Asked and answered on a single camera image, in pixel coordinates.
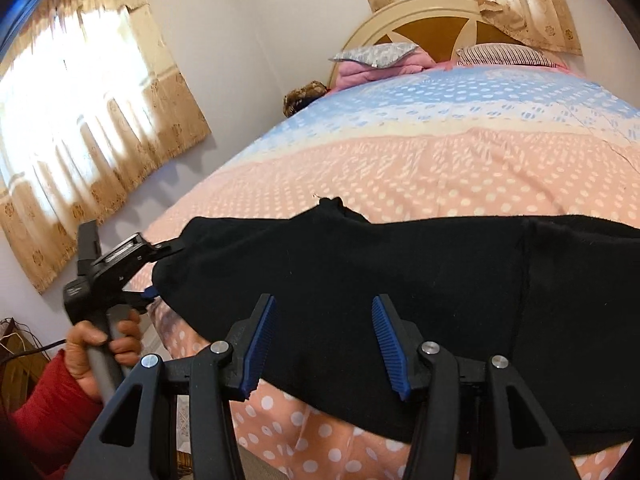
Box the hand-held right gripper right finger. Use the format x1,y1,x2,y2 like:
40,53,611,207
371,295,583,480

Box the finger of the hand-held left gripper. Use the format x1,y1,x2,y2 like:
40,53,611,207
121,285,160,314
144,239,187,262

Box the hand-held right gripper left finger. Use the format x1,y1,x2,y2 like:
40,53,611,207
65,294,277,480

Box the black pants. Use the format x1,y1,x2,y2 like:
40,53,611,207
151,196,640,456

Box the person's left forearm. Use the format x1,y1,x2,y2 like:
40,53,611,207
0,347,104,477

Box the person's left hand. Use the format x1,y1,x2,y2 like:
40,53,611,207
65,307,144,402

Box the beige floral window curtain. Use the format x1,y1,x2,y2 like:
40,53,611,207
350,0,584,56
0,0,212,295

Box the polka dot bed blanket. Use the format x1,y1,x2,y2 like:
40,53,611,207
145,62,640,480

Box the brown patterned bag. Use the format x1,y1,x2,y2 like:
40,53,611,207
283,80,329,119

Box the folded pink blanket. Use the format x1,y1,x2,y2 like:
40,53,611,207
336,50,441,92

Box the grey patterned pillow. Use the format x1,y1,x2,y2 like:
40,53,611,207
333,42,420,70

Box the striped pillow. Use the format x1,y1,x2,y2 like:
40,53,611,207
456,43,557,69

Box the cream and brown headboard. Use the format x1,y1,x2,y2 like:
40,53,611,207
327,0,532,92

